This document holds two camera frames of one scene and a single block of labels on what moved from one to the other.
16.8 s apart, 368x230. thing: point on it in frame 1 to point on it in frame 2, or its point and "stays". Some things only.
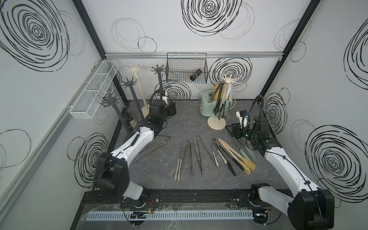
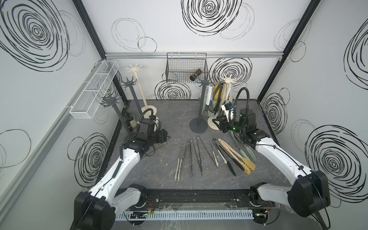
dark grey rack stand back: [158, 70] to [199, 125]
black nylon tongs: [228, 157] stays
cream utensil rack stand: [213, 122] stays
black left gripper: [171, 109] to [163, 136]
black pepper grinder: [194, 75] stays
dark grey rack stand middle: [129, 83] stays
